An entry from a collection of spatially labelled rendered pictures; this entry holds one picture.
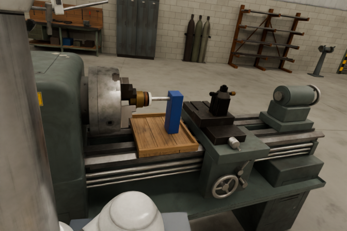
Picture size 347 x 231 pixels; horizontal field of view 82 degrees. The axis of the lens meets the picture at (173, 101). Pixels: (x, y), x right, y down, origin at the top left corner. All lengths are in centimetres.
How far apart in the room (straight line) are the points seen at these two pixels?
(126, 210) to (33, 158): 26
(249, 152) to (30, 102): 94
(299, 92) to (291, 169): 49
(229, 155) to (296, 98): 68
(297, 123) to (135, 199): 125
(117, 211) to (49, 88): 41
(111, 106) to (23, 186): 56
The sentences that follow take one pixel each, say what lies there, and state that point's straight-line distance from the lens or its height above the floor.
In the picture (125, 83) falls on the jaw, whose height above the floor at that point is 119.
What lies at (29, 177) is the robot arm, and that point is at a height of 126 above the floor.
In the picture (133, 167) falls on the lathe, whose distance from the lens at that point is 103.
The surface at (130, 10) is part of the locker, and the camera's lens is 691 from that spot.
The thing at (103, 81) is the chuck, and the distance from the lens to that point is 86.
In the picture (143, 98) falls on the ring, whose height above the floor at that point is 110.
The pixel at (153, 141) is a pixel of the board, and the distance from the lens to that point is 104.
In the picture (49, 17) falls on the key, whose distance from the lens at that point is 91.
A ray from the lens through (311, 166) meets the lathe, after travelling 167.
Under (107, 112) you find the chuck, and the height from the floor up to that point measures 110.
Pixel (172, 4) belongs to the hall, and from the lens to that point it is 751.
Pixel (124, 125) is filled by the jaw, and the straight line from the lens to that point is 97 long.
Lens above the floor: 148
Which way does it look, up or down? 23 degrees down
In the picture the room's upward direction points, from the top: 7 degrees clockwise
